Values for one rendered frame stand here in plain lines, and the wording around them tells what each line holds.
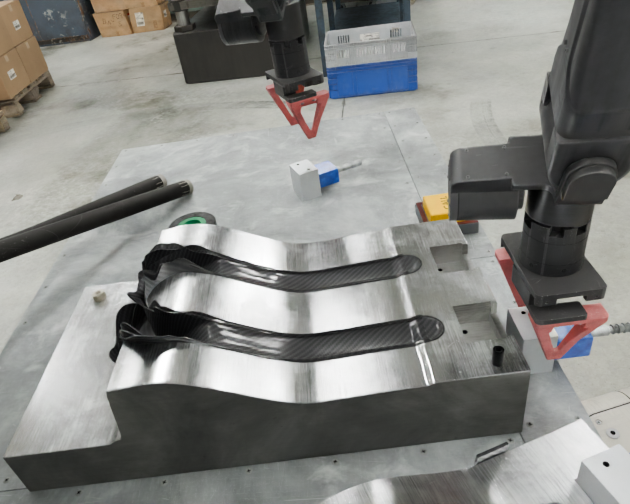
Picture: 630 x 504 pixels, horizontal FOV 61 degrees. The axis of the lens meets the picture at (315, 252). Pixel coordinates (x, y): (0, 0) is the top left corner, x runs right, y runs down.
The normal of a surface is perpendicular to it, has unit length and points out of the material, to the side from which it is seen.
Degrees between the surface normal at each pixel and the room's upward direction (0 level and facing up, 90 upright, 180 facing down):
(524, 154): 28
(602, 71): 111
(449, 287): 0
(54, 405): 0
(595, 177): 118
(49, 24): 91
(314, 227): 0
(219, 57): 90
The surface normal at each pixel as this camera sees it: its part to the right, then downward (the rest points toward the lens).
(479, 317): 0.04, 0.57
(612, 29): -0.14, 0.90
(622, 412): -0.13, -0.81
